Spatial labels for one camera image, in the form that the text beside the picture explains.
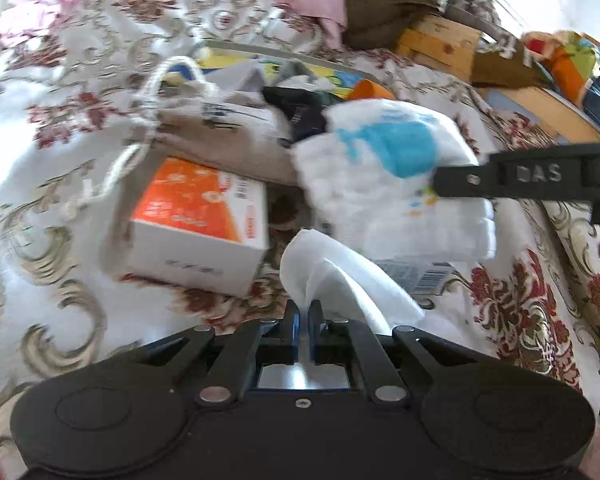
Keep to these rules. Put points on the grey cloth pouch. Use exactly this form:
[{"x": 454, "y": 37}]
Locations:
[{"x": 240, "y": 80}]

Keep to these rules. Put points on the white towel with blue print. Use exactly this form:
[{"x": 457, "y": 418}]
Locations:
[{"x": 360, "y": 190}]

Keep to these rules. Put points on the orange and white box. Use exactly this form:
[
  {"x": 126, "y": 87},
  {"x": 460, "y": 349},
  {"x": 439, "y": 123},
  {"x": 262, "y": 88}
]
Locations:
[{"x": 190, "y": 200}]

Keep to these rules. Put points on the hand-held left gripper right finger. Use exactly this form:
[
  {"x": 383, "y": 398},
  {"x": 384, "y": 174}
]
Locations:
[{"x": 314, "y": 330}]

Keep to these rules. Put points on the brown cloth with white print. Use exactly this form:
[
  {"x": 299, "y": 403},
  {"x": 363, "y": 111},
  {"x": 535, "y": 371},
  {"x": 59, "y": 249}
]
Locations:
[{"x": 505, "y": 67}]

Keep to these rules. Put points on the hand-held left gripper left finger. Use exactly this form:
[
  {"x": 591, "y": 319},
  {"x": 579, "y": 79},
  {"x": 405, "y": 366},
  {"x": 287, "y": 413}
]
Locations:
[{"x": 294, "y": 330}]

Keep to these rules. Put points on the floral satin bedspread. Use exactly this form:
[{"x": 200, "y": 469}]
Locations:
[{"x": 55, "y": 270}]

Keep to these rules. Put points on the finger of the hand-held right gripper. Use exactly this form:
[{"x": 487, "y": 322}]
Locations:
[{"x": 462, "y": 177}]

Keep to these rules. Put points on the black sock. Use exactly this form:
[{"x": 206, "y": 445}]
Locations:
[{"x": 300, "y": 110}]

